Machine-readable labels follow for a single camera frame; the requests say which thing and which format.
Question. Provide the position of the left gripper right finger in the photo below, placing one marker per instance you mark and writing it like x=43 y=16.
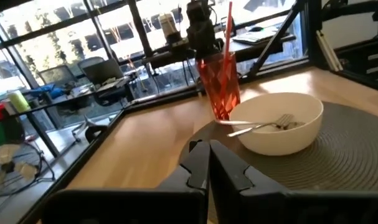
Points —
x=232 y=186

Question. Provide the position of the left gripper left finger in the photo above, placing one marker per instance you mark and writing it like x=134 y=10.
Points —
x=195 y=168

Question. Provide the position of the orange faceted plastic cup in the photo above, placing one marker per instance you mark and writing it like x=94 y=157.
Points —
x=220 y=90

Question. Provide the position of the silver metal spoon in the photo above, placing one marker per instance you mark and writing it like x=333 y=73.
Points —
x=235 y=122

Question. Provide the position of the silver metal fork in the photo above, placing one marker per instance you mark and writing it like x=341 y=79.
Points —
x=254 y=128

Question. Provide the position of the white bowl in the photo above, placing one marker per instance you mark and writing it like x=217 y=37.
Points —
x=279 y=143

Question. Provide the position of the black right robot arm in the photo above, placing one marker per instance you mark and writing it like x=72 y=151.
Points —
x=199 y=7

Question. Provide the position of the dark desk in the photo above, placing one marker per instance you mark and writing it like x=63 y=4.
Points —
x=176 y=57

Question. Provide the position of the black computer mouse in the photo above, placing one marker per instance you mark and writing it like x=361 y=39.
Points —
x=256 y=29

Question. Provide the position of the black office chair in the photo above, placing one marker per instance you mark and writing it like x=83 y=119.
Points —
x=101 y=70
x=56 y=76

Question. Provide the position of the round grey woven placemat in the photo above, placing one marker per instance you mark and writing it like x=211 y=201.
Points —
x=347 y=155

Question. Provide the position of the blue bundle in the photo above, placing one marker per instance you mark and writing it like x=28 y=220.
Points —
x=47 y=91

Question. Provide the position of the yellow green roll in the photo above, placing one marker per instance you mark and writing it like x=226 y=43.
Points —
x=19 y=101

